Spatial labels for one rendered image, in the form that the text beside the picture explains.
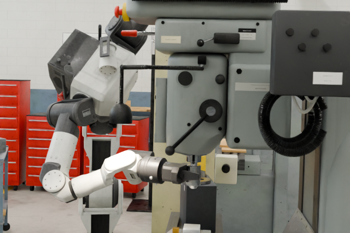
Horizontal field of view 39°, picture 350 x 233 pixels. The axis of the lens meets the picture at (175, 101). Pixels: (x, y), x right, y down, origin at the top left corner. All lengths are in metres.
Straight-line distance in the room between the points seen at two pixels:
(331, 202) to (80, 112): 0.91
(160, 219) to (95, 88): 1.75
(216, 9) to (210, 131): 0.37
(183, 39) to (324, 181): 0.58
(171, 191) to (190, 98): 1.96
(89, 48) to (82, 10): 9.08
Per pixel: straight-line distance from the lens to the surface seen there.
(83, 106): 1.83
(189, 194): 1.95
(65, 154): 1.78
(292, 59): 1.24
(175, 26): 1.48
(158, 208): 3.45
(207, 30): 1.48
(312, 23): 1.25
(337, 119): 1.48
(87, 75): 1.91
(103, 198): 2.27
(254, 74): 1.48
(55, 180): 1.72
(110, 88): 1.89
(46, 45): 11.20
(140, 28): 2.04
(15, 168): 6.77
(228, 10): 1.48
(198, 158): 1.59
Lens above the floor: 1.56
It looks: 3 degrees down
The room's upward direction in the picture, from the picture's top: 1 degrees clockwise
